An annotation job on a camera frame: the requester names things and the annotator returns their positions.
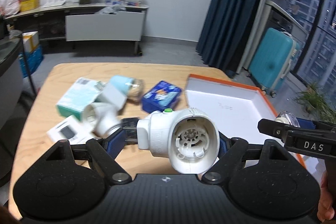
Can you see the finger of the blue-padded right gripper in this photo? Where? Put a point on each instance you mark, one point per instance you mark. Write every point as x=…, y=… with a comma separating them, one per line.
x=231, y=153

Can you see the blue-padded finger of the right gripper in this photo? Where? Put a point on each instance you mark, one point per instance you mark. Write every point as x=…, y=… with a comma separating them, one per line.
x=316, y=125

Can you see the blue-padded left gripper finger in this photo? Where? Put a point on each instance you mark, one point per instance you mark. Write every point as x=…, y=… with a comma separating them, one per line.
x=103, y=153

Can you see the white charger packaging box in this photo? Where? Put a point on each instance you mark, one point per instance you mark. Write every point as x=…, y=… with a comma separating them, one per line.
x=72, y=130

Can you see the black charger adapter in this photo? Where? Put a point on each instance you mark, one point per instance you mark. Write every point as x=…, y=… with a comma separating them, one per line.
x=129, y=123

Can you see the white plug-in device green button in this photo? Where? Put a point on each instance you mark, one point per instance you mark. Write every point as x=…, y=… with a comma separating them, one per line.
x=188, y=138

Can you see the teal white carton box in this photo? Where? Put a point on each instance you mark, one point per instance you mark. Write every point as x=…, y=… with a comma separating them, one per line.
x=82, y=93

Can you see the jar with light-blue lid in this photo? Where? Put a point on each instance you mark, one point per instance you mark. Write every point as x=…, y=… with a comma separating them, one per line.
x=132, y=88

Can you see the white usb charger cube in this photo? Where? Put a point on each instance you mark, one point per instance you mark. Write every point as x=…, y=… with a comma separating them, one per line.
x=110, y=94

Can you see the person's right hand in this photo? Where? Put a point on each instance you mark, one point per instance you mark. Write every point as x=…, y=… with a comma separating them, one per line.
x=326, y=211

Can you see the floor potted grass plant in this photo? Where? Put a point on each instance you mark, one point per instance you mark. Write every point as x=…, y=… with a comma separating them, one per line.
x=315, y=102

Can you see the orange-edged white tray box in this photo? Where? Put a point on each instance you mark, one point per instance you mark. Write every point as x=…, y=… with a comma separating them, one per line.
x=234, y=108

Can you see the teal hard-shell suitcase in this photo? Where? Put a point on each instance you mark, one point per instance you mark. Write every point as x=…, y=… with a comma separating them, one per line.
x=272, y=60

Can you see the dark blue curtain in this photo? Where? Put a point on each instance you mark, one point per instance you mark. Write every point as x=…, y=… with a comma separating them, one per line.
x=225, y=33

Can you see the white tv console cabinet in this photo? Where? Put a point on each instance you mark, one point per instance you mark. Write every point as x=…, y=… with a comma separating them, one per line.
x=79, y=23

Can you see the round black side table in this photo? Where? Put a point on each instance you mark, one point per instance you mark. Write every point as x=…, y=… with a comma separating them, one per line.
x=16, y=102

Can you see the white yellow-taped carton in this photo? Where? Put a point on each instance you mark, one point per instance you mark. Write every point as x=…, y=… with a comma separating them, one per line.
x=30, y=41

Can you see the clutter of packets on console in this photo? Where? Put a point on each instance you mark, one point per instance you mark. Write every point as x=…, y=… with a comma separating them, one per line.
x=115, y=6

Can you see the yellow cardboard box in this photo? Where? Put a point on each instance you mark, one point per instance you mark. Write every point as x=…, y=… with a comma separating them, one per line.
x=28, y=5

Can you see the white plastic bag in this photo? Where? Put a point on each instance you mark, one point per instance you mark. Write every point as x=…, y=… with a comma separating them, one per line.
x=9, y=7

